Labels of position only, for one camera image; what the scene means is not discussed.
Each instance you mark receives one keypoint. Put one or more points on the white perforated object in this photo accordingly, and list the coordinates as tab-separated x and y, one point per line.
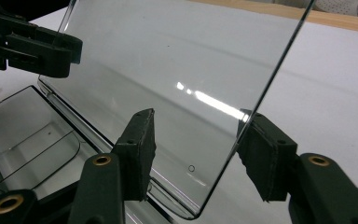
341	5

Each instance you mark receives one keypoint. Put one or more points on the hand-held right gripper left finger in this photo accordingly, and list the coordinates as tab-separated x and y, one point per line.
136	155

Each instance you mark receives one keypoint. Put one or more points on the clear plastic compartment box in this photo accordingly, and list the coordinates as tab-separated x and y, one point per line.
167	62

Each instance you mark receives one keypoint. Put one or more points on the wooden table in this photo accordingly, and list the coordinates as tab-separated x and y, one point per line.
338	21

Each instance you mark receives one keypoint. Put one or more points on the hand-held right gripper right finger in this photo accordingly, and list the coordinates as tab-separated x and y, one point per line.
270	161

